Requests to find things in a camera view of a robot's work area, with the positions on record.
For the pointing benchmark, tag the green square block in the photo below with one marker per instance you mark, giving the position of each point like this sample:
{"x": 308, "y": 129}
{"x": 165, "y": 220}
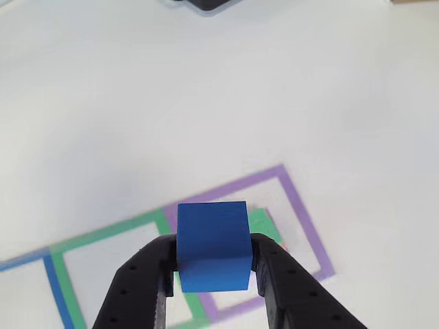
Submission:
{"x": 262, "y": 222}

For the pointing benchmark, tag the small blue cube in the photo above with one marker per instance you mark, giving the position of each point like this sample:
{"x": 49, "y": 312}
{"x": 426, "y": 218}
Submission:
{"x": 212, "y": 246}

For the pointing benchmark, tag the black case with clear lid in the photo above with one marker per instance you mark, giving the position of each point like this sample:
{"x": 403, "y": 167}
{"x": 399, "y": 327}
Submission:
{"x": 209, "y": 4}

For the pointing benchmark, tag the green square frame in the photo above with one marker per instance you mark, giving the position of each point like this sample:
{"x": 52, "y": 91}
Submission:
{"x": 103, "y": 233}

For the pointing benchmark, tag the purple square frame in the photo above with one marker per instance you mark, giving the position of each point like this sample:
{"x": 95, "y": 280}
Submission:
{"x": 308, "y": 226}

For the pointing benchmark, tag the blue square frame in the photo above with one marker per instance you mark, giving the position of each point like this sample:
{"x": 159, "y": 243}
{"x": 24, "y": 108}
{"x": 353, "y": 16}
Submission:
{"x": 56, "y": 291}

